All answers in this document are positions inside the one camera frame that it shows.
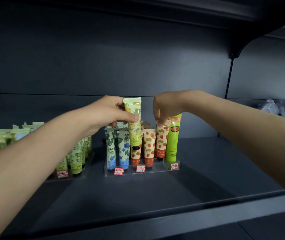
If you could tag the person's right hand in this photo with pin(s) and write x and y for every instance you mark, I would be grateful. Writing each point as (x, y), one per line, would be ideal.
(168, 103)

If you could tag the person's left hand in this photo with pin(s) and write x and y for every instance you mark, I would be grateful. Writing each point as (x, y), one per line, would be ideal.
(105, 112)

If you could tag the person's left thumb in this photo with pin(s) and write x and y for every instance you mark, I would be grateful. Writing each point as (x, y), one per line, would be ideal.
(130, 117)

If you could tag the person's right thumb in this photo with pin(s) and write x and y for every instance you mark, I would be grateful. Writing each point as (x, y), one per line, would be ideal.
(156, 112)

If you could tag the yellow fruit print cream tube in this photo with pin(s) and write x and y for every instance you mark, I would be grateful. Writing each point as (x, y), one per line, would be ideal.
(135, 132)

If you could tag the strawberry print cream tube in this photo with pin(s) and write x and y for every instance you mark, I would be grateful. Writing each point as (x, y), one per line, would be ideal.
(162, 142)

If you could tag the person's left forearm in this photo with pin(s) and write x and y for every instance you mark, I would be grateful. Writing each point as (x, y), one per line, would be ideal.
(30, 157)

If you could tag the person's right forearm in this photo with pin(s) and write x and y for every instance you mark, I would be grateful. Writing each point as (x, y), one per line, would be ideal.
(242, 129)

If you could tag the bright green tube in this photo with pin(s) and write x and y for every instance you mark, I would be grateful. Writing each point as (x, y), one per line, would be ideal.
(173, 137)

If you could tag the rows of blue floral tubes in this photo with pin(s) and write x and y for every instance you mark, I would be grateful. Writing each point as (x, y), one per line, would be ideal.
(118, 147)

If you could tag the rows of strawberry print tubes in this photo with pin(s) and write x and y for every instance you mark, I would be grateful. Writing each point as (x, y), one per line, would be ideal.
(149, 144)

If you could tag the red and white price label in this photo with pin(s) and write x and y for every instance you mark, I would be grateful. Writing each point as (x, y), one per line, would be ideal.
(62, 174)
(119, 171)
(174, 166)
(140, 168)

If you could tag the clear acrylic display tray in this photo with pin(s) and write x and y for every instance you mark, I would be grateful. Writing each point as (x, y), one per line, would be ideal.
(86, 167)
(155, 168)

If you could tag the rows of green leaf tubes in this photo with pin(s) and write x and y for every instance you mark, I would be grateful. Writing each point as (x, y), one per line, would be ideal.
(77, 154)

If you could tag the slotted black shelf upright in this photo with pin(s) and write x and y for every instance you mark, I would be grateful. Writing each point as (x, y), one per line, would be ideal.
(228, 77)

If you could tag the dark metal shelf board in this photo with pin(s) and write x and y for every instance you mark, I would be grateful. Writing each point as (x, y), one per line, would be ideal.
(207, 187)

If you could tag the dark metal overhead shelf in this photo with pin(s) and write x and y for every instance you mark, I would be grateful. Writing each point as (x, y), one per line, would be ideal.
(207, 12)

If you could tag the plastic wrapped blue goods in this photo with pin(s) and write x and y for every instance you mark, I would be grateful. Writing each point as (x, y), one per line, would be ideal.
(282, 109)

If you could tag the rows of yellow fruit tubes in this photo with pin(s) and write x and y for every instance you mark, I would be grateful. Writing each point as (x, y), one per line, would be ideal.
(0, 141)

